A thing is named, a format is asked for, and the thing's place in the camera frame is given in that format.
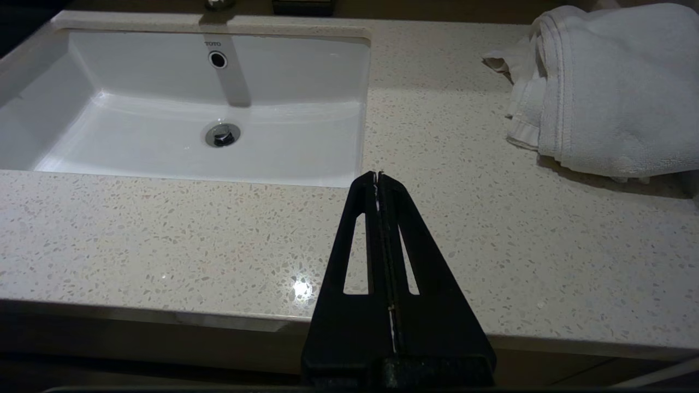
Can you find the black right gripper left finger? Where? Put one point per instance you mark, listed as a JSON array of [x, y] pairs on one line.
[[333, 327]]

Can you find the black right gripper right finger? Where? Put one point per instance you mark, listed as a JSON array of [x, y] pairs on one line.
[[442, 327]]

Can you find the chrome sink drain plug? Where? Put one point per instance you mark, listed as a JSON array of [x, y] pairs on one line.
[[223, 135]]

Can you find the pale metal bar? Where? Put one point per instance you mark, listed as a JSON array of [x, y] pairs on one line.
[[661, 372]]

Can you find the white ceramic sink basin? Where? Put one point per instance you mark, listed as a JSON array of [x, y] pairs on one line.
[[164, 147]]

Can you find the white crumpled towel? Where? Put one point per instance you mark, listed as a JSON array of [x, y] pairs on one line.
[[617, 93]]

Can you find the black square soap dish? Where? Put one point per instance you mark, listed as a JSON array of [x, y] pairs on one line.
[[303, 6]]

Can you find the chrome faucet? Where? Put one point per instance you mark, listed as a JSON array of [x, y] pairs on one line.
[[221, 4]]

